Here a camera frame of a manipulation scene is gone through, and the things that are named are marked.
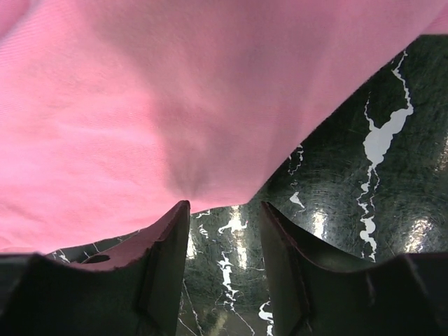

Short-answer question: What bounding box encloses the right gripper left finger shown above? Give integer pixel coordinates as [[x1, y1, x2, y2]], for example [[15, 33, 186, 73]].
[[1, 201, 190, 335]]

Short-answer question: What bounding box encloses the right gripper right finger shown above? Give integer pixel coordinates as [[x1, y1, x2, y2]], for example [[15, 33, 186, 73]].
[[260, 202, 447, 335]]

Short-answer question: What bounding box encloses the pink t shirt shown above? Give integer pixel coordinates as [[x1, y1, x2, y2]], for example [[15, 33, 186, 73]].
[[1, 1, 447, 254]]

